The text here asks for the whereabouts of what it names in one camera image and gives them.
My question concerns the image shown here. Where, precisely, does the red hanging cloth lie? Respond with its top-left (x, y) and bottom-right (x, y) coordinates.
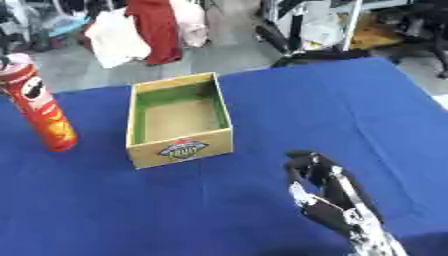
top-left (124, 0), bottom-right (186, 66)

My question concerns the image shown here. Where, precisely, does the black office chair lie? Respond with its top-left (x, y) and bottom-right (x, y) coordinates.
top-left (386, 0), bottom-right (448, 80)

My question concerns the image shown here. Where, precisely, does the tan cardboard box green inside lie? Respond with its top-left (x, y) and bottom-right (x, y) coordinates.
top-left (124, 71), bottom-right (237, 170)

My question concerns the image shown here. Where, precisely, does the red cylindrical chip can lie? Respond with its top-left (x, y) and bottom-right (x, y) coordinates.
top-left (0, 53), bottom-right (81, 153)

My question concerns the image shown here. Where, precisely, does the pink hanging cloth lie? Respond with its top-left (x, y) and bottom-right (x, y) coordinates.
top-left (169, 0), bottom-right (210, 49)

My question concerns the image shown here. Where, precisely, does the white metal frame stand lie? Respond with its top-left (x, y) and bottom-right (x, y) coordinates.
top-left (253, 0), bottom-right (417, 68)

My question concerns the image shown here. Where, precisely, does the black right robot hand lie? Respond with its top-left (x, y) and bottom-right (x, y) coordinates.
top-left (281, 149), bottom-right (387, 238)

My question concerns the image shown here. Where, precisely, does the white hanging cloth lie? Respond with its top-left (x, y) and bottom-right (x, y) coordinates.
top-left (84, 7), bottom-right (154, 70)

